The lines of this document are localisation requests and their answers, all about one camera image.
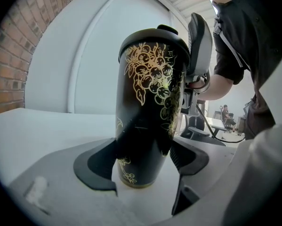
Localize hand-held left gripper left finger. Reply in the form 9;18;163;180
73;137;118;190

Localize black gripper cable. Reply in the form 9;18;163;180
196;102;246;143

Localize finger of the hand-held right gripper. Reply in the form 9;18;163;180
186;12;213;77

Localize background white desk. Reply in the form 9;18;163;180
206;116;227;129

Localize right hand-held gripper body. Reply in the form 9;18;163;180
181;69;212;117

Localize black gold-printed travel cup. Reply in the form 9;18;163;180
114;40;191;189

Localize grey shoulder strap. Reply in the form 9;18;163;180
213;15;244;68

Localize person's right hand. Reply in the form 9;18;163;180
189;80;206;89

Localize person's black shirt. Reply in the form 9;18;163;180
212;0;282;141

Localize white wall pipe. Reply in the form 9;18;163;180
67;0;123;114

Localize grey office chair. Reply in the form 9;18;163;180
179;113;227;147

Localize black travel cup lid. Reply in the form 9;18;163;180
117;24;191;64

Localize person's right forearm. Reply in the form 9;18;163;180
197;65;235;101

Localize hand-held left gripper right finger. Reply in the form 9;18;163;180
169;139;210;216

